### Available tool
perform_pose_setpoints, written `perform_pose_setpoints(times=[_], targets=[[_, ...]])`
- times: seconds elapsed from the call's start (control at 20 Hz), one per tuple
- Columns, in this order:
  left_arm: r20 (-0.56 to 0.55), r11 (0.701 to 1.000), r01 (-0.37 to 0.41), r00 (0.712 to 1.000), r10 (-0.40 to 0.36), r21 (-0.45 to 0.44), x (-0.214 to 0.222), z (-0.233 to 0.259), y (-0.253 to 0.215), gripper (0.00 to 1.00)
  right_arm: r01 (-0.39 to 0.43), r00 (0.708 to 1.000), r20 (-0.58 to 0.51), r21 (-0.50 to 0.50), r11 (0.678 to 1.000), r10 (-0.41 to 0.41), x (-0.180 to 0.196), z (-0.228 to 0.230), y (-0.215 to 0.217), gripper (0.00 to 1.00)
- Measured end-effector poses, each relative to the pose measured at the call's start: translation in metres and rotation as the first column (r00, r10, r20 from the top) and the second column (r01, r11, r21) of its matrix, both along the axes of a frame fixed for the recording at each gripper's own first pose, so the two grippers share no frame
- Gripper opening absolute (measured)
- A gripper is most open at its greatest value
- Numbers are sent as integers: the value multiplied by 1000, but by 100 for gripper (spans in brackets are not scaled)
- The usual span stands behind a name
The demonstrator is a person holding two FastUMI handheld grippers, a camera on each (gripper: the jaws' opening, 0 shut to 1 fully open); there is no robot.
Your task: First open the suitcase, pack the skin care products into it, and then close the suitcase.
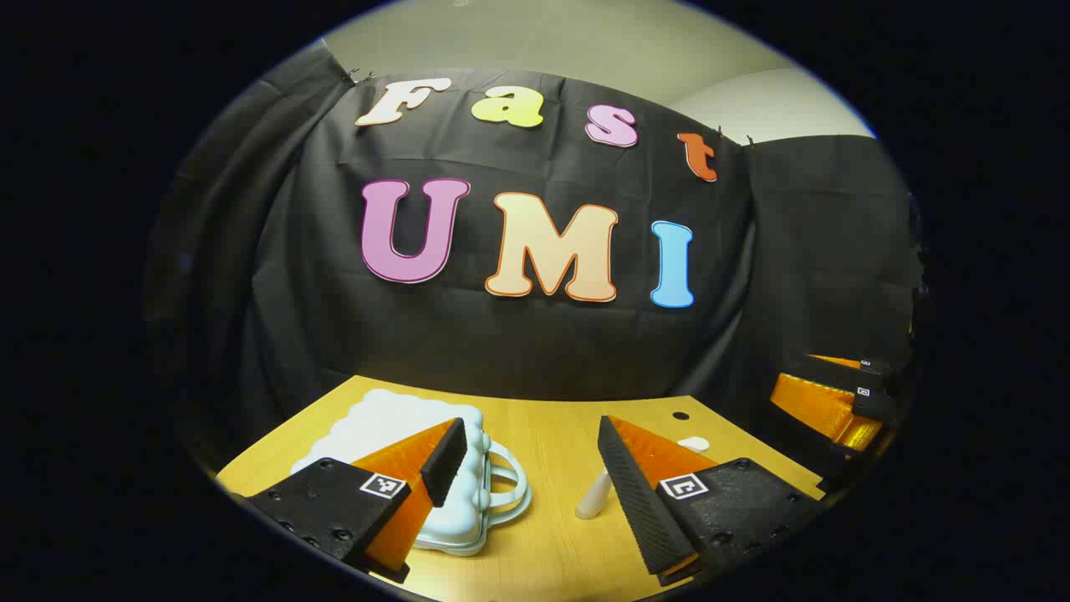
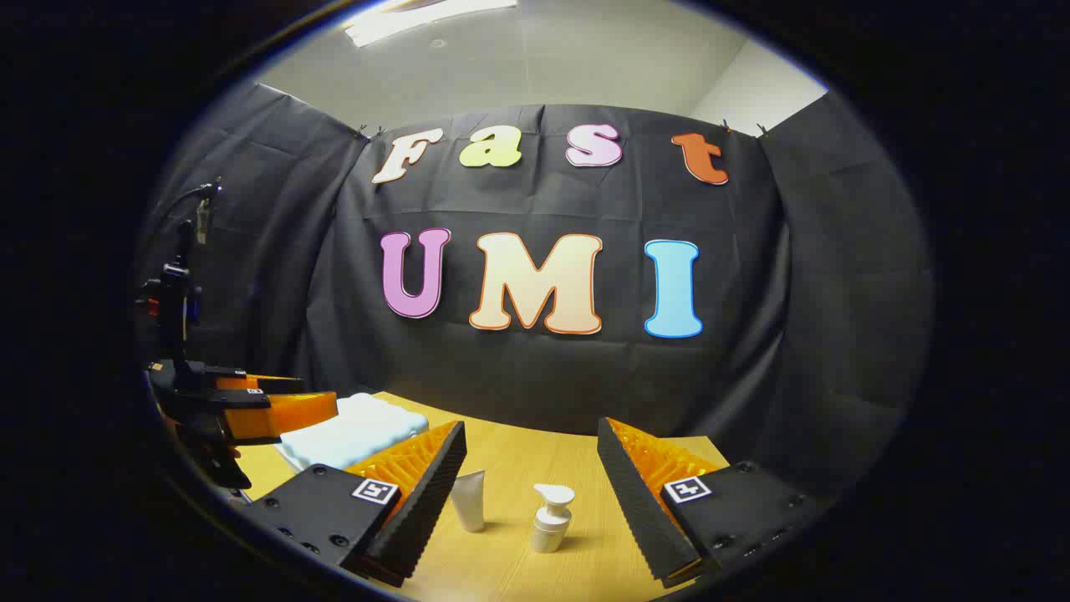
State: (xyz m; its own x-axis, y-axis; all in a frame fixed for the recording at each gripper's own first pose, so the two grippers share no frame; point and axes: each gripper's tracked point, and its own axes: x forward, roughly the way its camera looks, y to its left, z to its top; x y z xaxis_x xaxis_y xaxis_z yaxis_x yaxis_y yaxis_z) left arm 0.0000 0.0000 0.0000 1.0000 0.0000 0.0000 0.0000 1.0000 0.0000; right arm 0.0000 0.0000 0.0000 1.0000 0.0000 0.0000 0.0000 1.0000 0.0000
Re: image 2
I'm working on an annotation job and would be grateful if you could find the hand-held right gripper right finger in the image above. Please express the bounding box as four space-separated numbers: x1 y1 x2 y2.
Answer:
596 416 828 589

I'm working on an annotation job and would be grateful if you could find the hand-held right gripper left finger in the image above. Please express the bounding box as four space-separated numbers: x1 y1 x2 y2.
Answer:
247 420 469 588

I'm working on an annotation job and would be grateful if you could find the white squeeze tube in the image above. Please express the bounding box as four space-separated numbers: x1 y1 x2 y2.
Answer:
450 470 487 533

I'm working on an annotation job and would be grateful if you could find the pale blue suitcase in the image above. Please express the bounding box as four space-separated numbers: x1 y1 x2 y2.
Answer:
276 391 431 473

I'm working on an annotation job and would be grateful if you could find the white pump bottle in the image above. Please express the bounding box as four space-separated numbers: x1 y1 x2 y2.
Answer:
530 482 576 554

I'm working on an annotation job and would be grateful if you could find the black backdrop cloth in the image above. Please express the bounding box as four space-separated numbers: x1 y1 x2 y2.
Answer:
138 82 935 503

